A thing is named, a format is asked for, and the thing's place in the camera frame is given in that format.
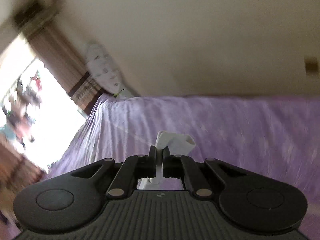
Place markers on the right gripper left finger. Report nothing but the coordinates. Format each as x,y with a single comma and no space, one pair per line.
131,171

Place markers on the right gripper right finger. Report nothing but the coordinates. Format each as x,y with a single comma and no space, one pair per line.
185,169

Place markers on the cream Nevada sweatshirt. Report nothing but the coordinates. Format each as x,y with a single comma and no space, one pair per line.
178,144

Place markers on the purple bed sheet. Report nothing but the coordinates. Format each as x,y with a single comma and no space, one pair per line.
277,137

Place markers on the white patterned pillow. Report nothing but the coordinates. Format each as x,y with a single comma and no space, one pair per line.
105,71

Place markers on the right striped curtain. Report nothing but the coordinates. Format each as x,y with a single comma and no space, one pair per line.
65,64

